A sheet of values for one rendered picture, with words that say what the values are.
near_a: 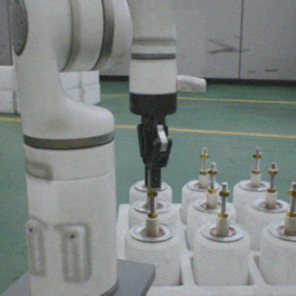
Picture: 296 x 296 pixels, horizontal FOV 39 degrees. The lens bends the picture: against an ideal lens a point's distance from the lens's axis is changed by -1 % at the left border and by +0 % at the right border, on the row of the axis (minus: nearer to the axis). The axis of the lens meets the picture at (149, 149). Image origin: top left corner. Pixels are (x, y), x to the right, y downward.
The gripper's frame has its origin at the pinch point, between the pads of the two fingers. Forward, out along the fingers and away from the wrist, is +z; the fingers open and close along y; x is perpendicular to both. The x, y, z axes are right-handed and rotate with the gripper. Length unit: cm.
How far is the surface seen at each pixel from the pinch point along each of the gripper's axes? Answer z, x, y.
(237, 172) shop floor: 35, 67, -99
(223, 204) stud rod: 4.7, 11.4, 3.4
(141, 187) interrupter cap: 9.8, 3.6, -22.4
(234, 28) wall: -41, 242, -468
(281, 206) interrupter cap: 9.8, 27.6, -4.3
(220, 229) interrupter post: 9.0, 10.8, 3.8
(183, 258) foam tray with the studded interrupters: 17.1, 6.6, -2.5
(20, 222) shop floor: 35, -26, -68
